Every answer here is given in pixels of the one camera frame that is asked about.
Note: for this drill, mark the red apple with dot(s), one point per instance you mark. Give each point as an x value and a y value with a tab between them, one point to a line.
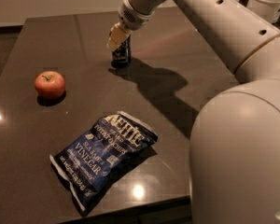
50	85

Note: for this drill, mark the blue kettle chip bag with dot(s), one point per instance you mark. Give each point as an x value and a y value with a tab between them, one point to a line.
92	161

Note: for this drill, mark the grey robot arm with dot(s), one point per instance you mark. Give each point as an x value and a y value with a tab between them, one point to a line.
234	151

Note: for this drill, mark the grey robot gripper body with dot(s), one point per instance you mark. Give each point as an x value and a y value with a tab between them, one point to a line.
132	17

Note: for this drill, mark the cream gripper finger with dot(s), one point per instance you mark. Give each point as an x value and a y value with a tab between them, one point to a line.
118	34

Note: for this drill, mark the blue pepsi can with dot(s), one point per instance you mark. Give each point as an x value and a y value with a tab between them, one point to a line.
121	57

